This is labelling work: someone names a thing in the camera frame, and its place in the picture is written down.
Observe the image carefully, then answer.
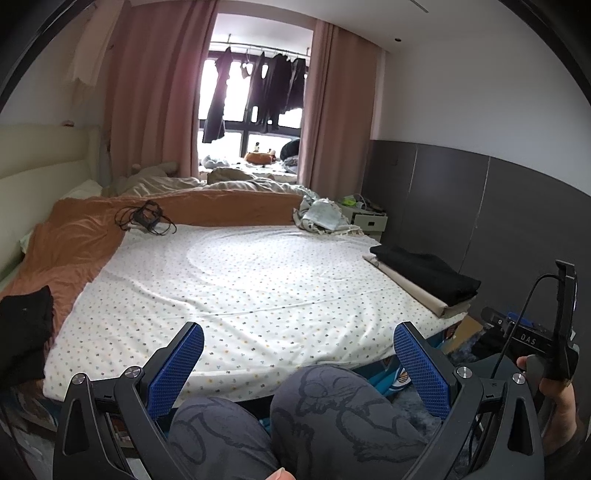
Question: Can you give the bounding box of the person's leg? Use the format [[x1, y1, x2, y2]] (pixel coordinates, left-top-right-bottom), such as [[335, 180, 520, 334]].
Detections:
[[168, 397, 282, 480], [270, 364, 432, 480]]

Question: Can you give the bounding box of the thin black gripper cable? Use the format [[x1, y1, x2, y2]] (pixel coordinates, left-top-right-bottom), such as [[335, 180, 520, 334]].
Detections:
[[489, 274, 561, 379]]

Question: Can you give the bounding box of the crumpled light blue cloth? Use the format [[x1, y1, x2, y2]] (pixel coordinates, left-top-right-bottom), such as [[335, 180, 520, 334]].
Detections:
[[293, 196, 365, 236]]

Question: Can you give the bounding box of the white pillow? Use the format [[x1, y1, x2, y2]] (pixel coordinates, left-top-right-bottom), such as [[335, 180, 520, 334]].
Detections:
[[65, 179, 103, 200]]

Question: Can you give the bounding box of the dark folded cloth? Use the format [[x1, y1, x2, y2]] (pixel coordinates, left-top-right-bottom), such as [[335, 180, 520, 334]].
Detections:
[[0, 285, 55, 385]]

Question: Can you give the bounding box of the person's right forearm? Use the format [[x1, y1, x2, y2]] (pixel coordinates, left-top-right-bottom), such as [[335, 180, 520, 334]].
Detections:
[[542, 397, 585, 467]]

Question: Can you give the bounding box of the beige hanging cloth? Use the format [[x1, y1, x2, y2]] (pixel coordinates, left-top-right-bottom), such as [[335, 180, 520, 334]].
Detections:
[[65, 0, 112, 86]]

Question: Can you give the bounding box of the orange plush toy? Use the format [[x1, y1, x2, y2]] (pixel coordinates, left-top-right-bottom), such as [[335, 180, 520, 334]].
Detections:
[[245, 145, 277, 164]]

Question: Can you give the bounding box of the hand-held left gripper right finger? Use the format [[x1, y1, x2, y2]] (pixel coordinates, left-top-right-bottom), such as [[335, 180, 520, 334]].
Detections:
[[392, 320, 548, 480]]

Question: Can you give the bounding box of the person's right hand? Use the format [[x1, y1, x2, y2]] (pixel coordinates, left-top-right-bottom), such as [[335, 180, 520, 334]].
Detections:
[[516, 354, 578, 416]]

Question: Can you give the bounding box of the pink curtain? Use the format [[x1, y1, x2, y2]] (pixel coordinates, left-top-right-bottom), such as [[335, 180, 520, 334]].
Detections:
[[298, 18, 384, 195], [104, 0, 218, 178]]

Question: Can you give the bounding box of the person's left leg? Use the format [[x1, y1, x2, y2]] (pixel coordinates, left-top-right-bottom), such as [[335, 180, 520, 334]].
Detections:
[[168, 397, 282, 480]]

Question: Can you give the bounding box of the black jacket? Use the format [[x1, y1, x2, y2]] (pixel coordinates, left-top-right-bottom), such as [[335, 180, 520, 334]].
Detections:
[[369, 244, 482, 305]]

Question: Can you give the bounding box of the beige crumpled duvet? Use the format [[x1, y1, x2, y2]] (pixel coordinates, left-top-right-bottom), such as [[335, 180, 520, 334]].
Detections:
[[104, 164, 319, 199]]

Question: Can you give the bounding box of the bed with dotted sheet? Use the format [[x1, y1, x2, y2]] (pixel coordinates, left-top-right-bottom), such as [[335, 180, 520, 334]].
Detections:
[[0, 124, 476, 402]]

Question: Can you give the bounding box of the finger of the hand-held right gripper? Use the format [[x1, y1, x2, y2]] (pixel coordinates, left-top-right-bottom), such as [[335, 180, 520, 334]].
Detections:
[[480, 307, 525, 330]]

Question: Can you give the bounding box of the dark framed window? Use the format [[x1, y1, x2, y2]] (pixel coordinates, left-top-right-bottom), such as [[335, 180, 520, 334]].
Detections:
[[198, 39, 310, 171]]

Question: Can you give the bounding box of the white nightstand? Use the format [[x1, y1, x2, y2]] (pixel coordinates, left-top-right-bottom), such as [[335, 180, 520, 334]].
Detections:
[[344, 196, 389, 243]]

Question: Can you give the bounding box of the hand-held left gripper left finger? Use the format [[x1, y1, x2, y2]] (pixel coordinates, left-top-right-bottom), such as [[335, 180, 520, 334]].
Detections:
[[52, 320, 206, 480]]

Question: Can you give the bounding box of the beige folded cloth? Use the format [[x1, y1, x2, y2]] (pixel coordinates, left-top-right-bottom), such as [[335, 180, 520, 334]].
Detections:
[[362, 256, 474, 318]]

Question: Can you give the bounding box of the tangled black cable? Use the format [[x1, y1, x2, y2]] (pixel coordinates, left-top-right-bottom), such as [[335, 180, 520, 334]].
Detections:
[[115, 200, 178, 236]]

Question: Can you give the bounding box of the orange blanket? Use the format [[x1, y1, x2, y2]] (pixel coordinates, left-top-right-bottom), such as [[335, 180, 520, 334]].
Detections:
[[0, 191, 305, 319]]

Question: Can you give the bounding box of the person's right leg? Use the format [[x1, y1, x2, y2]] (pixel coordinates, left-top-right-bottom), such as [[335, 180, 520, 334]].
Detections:
[[270, 364, 432, 480]]

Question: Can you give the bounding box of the row of hanging dark clothes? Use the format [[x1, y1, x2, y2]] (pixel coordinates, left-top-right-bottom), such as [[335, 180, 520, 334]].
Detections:
[[202, 46, 308, 144]]

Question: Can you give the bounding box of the cream headboard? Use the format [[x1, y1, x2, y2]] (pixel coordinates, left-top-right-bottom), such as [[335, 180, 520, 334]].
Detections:
[[0, 124, 105, 278]]

